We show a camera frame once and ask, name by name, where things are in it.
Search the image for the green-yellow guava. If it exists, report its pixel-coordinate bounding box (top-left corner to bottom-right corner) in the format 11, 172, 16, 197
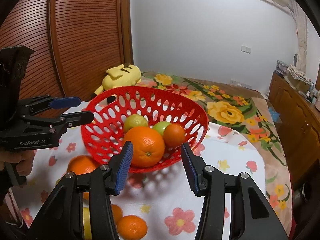
124, 114, 149, 133

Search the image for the person's left hand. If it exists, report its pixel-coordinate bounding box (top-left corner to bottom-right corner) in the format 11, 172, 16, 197
0, 150, 35, 176

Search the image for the large yellow-green guava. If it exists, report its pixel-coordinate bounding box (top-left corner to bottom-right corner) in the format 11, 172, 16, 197
82, 207, 92, 240

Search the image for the large orange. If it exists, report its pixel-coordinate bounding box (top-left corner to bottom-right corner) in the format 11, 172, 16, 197
67, 155, 100, 175

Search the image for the red perforated plastic basket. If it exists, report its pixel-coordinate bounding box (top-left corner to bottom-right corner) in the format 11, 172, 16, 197
81, 86, 209, 164

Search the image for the medium mandarin orange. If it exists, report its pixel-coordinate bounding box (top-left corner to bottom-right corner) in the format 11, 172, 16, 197
117, 215, 148, 240

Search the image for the yellow plush toy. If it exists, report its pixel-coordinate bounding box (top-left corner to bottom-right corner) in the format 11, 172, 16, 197
95, 63, 142, 95

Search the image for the wooden louvered wardrobe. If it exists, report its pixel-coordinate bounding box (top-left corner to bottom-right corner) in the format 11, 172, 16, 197
1, 0, 124, 101

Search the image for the white floral strawberry cloth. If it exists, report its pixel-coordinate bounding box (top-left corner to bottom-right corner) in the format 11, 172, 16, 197
12, 123, 265, 239

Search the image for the green fruit in basket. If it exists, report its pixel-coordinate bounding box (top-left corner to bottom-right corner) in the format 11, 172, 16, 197
152, 121, 171, 136

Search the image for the wooden sideboard cabinet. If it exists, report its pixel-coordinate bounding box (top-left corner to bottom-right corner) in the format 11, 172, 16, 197
268, 73, 319, 188

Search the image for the orange in basket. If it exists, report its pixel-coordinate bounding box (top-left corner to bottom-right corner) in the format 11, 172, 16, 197
163, 124, 185, 148

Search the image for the clutter on sideboard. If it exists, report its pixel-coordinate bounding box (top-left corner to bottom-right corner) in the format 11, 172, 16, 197
275, 54, 319, 112

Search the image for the white wall switch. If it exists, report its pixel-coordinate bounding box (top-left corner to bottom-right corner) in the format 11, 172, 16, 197
241, 45, 252, 54

